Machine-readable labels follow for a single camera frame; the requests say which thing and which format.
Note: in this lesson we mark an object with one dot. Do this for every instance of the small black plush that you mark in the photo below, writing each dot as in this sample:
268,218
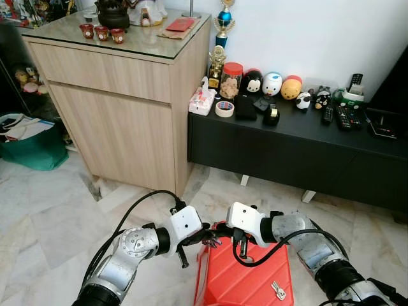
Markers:
322,97

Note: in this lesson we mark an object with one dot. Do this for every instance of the small black box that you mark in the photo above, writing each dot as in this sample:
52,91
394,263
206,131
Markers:
262,103

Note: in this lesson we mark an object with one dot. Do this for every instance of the dark display cabinet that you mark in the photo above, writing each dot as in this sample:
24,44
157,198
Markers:
9,51

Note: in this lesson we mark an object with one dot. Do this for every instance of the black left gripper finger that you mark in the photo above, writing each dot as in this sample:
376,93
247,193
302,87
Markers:
183,257
214,240

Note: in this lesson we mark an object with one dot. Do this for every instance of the silver key bunch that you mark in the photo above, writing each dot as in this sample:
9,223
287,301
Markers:
278,291

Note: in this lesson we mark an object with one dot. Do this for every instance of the green remote holder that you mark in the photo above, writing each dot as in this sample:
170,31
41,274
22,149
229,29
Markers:
349,99

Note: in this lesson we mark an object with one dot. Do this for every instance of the red envelope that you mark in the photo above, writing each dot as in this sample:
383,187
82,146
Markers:
180,25

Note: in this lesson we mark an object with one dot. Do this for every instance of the clear jar with red lid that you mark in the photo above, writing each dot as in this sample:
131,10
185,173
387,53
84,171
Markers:
231,81

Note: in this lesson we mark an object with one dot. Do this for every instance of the white pink tissue pack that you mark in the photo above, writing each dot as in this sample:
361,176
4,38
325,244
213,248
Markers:
202,100

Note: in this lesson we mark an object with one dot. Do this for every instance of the black upright remote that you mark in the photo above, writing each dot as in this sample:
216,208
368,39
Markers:
356,81

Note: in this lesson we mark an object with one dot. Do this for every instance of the white ceramic figurine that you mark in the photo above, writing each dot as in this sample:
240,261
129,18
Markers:
148,11

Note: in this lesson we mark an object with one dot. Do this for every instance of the green bag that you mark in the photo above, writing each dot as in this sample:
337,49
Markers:
35,153

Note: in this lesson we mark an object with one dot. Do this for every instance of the black incense burner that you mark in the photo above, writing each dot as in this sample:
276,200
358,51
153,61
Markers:
113,14

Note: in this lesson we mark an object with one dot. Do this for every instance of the yellow plush with red cap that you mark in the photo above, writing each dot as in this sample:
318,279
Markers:
292,87

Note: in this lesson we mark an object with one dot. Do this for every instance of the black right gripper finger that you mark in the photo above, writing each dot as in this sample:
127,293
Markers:
238,248

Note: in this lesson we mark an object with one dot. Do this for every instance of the black flat tray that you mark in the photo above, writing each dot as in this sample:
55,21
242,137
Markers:
382,124

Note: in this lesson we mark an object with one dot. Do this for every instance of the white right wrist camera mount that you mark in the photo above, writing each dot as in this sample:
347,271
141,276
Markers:
245,222

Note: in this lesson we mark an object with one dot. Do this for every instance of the black television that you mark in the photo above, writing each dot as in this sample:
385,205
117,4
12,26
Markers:
392,80

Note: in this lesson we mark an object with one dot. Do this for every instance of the white papers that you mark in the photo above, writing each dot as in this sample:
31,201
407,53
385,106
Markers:
25,126

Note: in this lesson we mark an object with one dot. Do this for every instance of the silver stand base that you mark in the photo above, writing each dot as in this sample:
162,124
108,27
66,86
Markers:
190,14

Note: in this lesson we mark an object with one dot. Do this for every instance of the black low console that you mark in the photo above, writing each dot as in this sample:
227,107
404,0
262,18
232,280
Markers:
287,150

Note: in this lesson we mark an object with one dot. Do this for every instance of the wide black remote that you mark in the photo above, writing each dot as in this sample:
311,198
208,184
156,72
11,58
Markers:
344,117

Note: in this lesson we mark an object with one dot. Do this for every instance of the red plastic stool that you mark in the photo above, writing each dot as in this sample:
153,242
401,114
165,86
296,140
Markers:
242,277

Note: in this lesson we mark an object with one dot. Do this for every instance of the slim black remote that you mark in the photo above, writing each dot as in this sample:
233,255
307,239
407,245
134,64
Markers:
327,113

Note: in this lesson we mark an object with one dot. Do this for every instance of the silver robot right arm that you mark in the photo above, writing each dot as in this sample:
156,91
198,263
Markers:
325,255

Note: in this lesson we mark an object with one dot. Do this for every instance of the black tape dispenser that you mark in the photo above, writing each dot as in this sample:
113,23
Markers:
271,115

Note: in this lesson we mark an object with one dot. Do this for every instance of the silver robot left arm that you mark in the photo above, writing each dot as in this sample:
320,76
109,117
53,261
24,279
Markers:
121,261

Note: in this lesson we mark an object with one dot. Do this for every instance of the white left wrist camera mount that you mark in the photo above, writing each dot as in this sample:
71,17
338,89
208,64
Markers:
185,224

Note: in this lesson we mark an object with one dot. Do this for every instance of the small panda plush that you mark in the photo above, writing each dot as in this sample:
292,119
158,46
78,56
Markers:
303,101

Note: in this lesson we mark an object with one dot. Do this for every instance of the black pouch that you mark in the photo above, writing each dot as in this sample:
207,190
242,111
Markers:
245,108

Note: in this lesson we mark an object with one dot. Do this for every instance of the white console foot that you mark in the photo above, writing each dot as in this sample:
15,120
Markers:
244,180
309,196

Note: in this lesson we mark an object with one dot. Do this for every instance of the blue and gold trophy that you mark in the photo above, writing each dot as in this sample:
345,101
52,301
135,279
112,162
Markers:
224,22

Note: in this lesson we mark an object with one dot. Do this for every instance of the yellow pink plush toy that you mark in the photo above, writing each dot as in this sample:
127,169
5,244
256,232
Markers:
24,78

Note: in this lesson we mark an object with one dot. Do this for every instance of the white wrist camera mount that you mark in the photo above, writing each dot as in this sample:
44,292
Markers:
185,224
245,222

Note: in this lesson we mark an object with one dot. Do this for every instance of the beige tape roll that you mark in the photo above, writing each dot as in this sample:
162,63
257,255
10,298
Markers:
224,115

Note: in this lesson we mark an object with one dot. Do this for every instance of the light wood cabinet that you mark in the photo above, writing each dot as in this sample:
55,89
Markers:
121,121

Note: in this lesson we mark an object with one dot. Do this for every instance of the small gold trophy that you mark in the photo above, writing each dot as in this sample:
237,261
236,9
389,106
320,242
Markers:
218,64

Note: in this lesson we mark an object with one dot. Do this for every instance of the black mouse plush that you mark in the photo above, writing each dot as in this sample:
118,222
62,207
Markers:
253,81

